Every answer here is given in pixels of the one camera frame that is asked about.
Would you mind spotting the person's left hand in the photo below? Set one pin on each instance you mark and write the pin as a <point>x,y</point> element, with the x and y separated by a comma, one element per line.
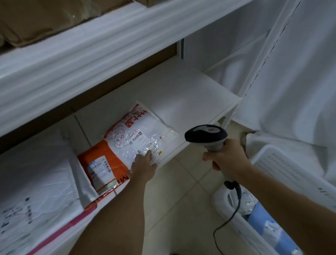
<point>143,169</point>

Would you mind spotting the person's right hand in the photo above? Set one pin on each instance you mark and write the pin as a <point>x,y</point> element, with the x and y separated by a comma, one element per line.
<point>232,161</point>

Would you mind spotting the person's right thumb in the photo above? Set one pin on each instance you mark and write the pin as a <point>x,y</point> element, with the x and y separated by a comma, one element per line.
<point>210,155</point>

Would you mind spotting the person's left thumb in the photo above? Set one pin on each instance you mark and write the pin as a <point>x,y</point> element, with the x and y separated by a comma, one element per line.
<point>154,166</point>

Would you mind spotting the black handheld barcode scanner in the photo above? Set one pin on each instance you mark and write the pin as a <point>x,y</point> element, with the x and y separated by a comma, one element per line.
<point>206,135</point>

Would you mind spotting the clear packet with red print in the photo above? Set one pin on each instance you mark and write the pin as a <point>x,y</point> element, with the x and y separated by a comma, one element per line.
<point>136,131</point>

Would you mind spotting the person's right forearm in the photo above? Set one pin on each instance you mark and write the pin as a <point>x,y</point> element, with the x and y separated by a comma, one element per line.
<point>288,207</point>

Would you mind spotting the person's left forearm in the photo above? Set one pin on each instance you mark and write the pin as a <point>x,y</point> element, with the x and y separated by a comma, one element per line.
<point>118,218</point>

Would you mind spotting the orange mailer bag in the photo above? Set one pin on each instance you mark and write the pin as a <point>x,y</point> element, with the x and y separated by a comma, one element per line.
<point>110,157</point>

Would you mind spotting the clear plastic packet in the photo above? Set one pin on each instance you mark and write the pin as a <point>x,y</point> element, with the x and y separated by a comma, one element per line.
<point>246,201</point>

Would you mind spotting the white plastic basket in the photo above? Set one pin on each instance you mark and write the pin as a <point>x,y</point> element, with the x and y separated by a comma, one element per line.
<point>288,168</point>

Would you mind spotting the blue packet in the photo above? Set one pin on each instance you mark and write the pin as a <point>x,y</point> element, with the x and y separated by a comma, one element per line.
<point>265,223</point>

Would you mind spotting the white parcel with pink stripe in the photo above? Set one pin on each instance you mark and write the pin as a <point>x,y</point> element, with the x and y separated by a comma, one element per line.
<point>78,218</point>

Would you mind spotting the white curtain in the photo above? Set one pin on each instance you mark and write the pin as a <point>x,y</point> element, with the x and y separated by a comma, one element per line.
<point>294,78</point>

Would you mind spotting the white padded mailer bag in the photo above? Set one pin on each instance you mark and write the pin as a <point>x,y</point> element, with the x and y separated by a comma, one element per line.
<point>34,184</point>

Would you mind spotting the white metal shelf rack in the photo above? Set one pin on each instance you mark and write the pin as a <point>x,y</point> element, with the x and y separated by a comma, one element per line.
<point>78,65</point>

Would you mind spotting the brown paper parcel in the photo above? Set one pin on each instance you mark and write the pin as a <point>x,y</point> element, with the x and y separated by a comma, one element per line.
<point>39,18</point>

